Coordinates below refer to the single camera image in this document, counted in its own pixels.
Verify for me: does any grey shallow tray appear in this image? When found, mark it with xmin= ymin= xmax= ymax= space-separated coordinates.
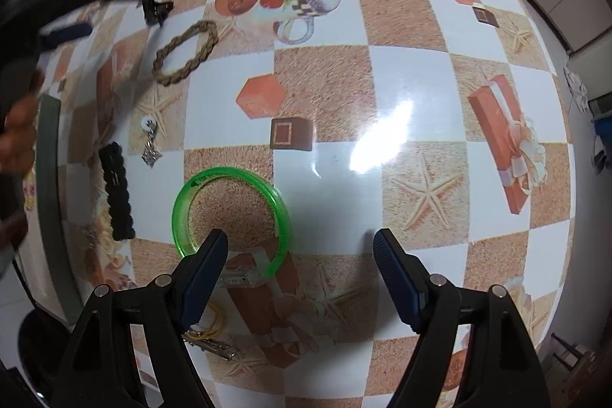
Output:
xmin=14 ymin=94 xmax=88 ymax=333

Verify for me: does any black claw hair clip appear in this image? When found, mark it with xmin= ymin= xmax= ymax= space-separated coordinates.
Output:
xmin=136 ymin=0 xmax=175 ymax=28

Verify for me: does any black fuzzy hair clip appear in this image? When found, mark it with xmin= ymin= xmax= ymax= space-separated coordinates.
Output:
xmin=98 ymin=141 xmax=138 ymax=241

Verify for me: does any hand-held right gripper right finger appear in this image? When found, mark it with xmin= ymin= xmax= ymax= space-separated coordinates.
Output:
xmin=373 ymin=228 xmax=550 ymax=408

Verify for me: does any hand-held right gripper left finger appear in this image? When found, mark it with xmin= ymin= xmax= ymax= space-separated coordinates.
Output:
xmin=48 ymin=229 xmax=229 ymax=408

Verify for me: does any silver charm chain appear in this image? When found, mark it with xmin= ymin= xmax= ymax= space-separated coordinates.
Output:
xmin=140 ymin=114 xmax=164 ymax=169

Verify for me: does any yellow flower hair tie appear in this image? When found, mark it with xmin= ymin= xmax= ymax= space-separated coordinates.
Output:
xmin=183 ymin=300 xmax=237 ymax=361

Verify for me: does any green translucent bangle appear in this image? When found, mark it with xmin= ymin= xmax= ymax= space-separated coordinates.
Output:
xmin=172 ymin=166 xmax=291 ymax=290

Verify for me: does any brown braided bracelet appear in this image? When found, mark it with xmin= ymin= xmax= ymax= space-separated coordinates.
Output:
xmin=152 ymin=20 xmax=220 ymax=88

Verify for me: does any checkered printed tablecloth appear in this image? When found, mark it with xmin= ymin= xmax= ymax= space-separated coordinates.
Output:
xmin=19 ymin=0 xmax=575 ymax=408

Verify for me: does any person's left hand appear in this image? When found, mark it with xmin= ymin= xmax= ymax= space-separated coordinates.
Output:
xmin=0 ymin=70 xmax=45 ymax=174

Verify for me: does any wooden stool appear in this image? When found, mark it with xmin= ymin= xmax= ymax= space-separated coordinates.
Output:
xmin=550 ymin=332 xmax=599 ymax=390

